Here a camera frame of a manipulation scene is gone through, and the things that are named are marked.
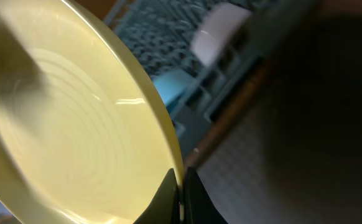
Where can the pink bowl with rice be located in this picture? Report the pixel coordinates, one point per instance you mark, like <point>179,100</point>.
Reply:
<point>217,30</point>

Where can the yellow plate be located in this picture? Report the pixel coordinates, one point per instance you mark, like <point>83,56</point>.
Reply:
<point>84,134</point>

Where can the grey dishwasher rack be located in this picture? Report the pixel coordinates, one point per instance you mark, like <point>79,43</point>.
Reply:
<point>159,33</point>

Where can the light blue bowl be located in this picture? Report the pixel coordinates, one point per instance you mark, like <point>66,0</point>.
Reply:
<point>172,85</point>

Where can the dark brown serving tray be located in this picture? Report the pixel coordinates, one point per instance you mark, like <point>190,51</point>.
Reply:
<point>296,154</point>

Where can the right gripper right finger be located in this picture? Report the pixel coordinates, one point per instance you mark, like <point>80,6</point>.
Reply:
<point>199,209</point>

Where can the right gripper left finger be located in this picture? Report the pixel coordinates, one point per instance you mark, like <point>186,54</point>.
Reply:
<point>164,207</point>

